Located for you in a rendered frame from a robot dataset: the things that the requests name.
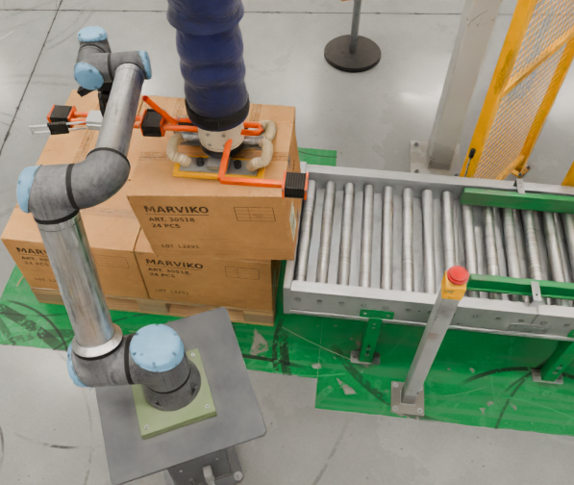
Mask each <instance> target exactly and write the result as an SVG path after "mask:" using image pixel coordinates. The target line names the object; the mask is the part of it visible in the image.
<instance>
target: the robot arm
mask: <svg viewBox="0 0 574 485"><path fill-rule="evenodd" d="M78 41H79V42H80V48H79V52H78V57H77V61H76V64H75V65H74V78H75V80H76V82H77V83H78V84H79V85H80V86H79V87H78V90H77V93H78V94H79V95H80V96H81V97H83V96H85V95H87V94H88V93H90V92H92V91H94V90H96V89H97V90H98V101H99V107H100V112H101V115H102V117H103V121H102V124H101V128H100V131H99V135H98V139H97V142H96V145H95V148H94V149H92V150H90V151H89V152H88V153H87V155H86V158H85V159H84V160H83V161H81V162H80V163H75V164H59V165H45V166H43V165H38V166H28V167H26V168H24V169H23V170H22V171H21V173H20V175H19V178H18V181H17V190H16V194H17V202H18V206H19V208H20V210H21V211H22V212H23V213H27V214H30V213H32V215H33V218H34V220H35V222H36V223H37V227H38V230H39V233H40V235H41V238H42V241H43V244H44V247H45V250H46V252H47V255H48V258H49V261H50V264H51V267H52V270H53V272H54V275H55V278H56V280H57V283H58V286H59V289H60V292H61V295H62V300H63V303H64V306H65V308H66V311H67V313H68V316H69V319H70V322H71V325H72V328H73V331H74V334H75V336H74V338H73V340H72V342H71V343H70V345H69V347H68V350H67V357H68V359H67V360H66V363H67V370H68V373H69V376H70V378H71V379H72V382H73V383H74V384H75V385H76V386H78V387H88V388H94V387H107V386H121V385H135V384H142V389H143V393H144V395H145V397H146V399H147V401H148V402H149V403H150V404H151V405H152V406H153V407H154V408H156V409H158V410H161V411H166V412H170V411H177V410H180V409H182V408H184V407H186V406H188V405H189V404H190V403H191V402H192V401H193V400H194V399H195V398H196V397H197V395H198V393H199V391H200V387H201V375H200V372H199V369H198V368H197V367H196V365H195V364H194V363H193V362H192V361H191V360H189V359H188V358H187V354H186V351H185V348H184V344H183V342H182V340H181V338H180V337H179V336H178V334H177V333H176V332H175V331H174V330H173V329H172V328H171V327H169V326H167V325H164V324H150V325H147V326H144V327H142V328H141V329H139V330H138V332H137V333H136V335H130V336H123V333H122V330H121V328H120V327H119V326H118V325H117V324H115V323H112V318H111V315H110V311H109V308H108V305H107V301H106V298H105V295H104V292H103V289H102V285H101V282H100V278H99V275H98V272H97V268H96V265H95V263H94V259H93V256H92V252H91V249H90V246H89V242H88V239H87V233H86V230H85V226H84V224H83V220H82V217H81V214H80V209H86V208H90V207H94V206H96V205H99V204H101V203H103V202H105V201H106V200H108V199H110V198H111V197H112V196H114V195H115V194H116V193H117V192H118V191H120V190H121V189H122V187H123V186H124V185H125V183H126V182H127V180H128V178H129V174H130V170H131V164H130V161H129V159H128V158H127V155H128V151H129V146H130V142H131V137H132V134H133V129H134V124H135V120H136V115H137V107H138V102H139V99H140V94H141V90H142V85H143V83H144V80H146V81H147V80H150V79H151V78H152V70H151V64H150V59H149V56H148V53H147V52H146V51H144V50H137V51H126V52H112V51H111V48H110V44H109V41H108V35H107V34H106V31H105V30H104V29H103V28H102V27H99V26H88V27H85V28H83V29H81V30H80V31H79V33H78ZM107 103H108V104H107ZM106 104H107V105H106Z"/></svg>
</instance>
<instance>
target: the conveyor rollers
mask: <svg viewBox="0 0 574 485"><path fill-rule="evenodd" d="M316 185H317V183H316V182H315V181H314V180H309V184H308V193H307V200H304V207H303V214H302V221H301V229H300V237H299V244H298V252H297V260H296V268H295V275H294V280H295V281H306V278H307V269H308V260H309V253H310V244H311V235H312V219H313V210H314V201H315V194H316ZM335 195H336V183H334V182H332V181H330V182H327V183H326V184H325V192H324V202H323V212H322V221H321V231H320V240H319V249H318V259H317V269H316V278H315V283H325V284H327V283H328V271H329V261H330V250H331V238H332V228H333V217H334V206H335ZM421 195H422V241H423V286H424V293H426V294H437V292H436V265H435V237H434V210H433V192H432V191H430V190H425V191H423V192H422V193H421ZM354 199H355V185H354V184H352V183H347V184H345V186H344V196H343V208H342V221H341V233H340V246H339V258H338V271H337V285H345V286H349V275H350V260H351V244H352V230H353V214H354ZM373 209H374V187H373V186H372V185H366V186H364V187H363V201H362V236H361V255H360V273H359V287H366V288H370V283H371V258H372V234H373ZM481 209H482V220H483V229H484V240H485V250H486V260H487V275H495V276H500V270H499V262H498V253H497V244H496V236H495V226H494V217H493V209H492V207H488V206H481ZM441 211H442V233H443V254H444V272H445V271H448V269H449V268H450V267H452V266H456V265H457V263H456V247H455V231H454V215H453V198H452V193H451V192H449V191H444V192H443V193H442V194H441ZM501 213H502V220H503V229H504V237H505V245H506V253H507V261H508V269H509V277H515V278H522V275H521V268H520V261H519V254H518V247H517V239H516V233H515V225H514V218H513V210H512V209H511V208H501ZM561 214H562V223H563V228H564V233H565V238H566V243H567V248H568V253H569V258H570V263H571V268H572V273H573V278H574V215H573V214H567V213H561ZM521 215H522V222H523V228H524V235H525V242H526V248H527V255H528V262H529V269H530V275H531V279H536V280H544V279H543V273H542V266H541V261H540V255H539V248H538V242H537V231H536V225H535V219H534V213H533V210H521ZM541 217H542V222H543V228H544V234H545V240H546V245H547V251H548V257H549V263H550V269H551V274H552V280H553V281H557V282H566V281H565V276H564V271H563V265H562V256H561V251H560V245H559V240H558V235H557V229H556V224H555V219H554V214H553V212H544V211H541ZM462 230H463V244H464V258H465V269H466V270H467V271H468V273H469V275H470V274H471V273H474V274H479V273H478V262H477V251H476V240H475V228H474V216H473V205H465V204H462ZM392 252H393V187H384V188H383V214H382V248H381V283H380V289H386V290H392ZM402 291H406V292H414V272H413V190H412V189H410V188H405V189H403V190H402Z"/></svg>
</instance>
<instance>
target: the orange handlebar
mask: <svg viewBox="0 0 574 485"><path fill-rule="evenodd" d="M88 113H89V112H74V116H75V117H87V115H88ZM173 118H174V119H175V120H176V121H177V123H178V122H187V123H192V122H191V121H190V120H189V118H184V117H173ZM77 121H84V122H85V123H80V124H75V125H86V120H85V119H79V118H71V120H70V122H77ZM243 127H244V128H257V129H258V130H248V129H242V130H241V133H240V134H241V135H243V136H259V135H260V134H262V132H263V126H262V124H260V123H259V122H246V121H243ZM163 130H166V131H182V132H197V133H198V130H197V127H196V126H186V125H171V124H164V125H163ZM232 142H233V140H232V139H229V140H228V141H226V142H225V146H224V150H223V155H222V159H221V163H220V168H219V171H218V176H217V180H218V182H220V184H223V185H237V186H251V187H265V188H279V189H281V188H282V185H283V180H268V179H254V178H240V177H226V176H225V174H226V169H227V164H228V161H229V156H230V152H231V147H232Z"/></svg>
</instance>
